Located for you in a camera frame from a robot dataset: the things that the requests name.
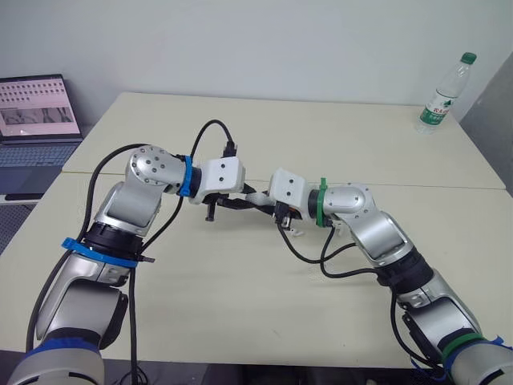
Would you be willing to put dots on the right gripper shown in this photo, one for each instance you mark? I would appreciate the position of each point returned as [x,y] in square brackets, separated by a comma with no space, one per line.
[286,214]

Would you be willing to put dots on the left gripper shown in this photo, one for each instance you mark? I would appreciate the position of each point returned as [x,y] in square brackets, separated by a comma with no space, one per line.
[211,202]

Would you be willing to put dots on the white earbud case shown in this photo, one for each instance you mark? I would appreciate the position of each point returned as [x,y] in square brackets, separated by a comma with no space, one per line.
[256,198]

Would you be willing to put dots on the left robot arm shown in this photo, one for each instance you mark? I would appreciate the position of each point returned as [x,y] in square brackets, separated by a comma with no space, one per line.
[136,200]

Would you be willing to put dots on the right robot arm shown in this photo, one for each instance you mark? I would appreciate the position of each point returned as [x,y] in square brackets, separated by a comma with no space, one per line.
[384,236]

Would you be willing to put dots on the white earbud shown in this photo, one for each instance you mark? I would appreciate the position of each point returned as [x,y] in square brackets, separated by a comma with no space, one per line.
[339,228]
[297,232]

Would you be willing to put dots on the open laptop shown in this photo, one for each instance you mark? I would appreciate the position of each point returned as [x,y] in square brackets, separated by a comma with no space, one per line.
[34,108]

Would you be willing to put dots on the clear green-capped water bottle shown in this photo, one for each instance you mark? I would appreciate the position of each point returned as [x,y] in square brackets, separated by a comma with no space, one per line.
[443,96]

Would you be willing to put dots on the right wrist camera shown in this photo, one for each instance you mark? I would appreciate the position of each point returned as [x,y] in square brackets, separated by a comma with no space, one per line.
[288,187]

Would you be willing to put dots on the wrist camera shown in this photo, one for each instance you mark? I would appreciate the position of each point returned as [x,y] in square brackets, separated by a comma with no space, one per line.
[222,174]
[288,187]

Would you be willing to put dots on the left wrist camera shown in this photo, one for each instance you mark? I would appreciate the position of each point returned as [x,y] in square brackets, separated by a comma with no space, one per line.
[222,174]

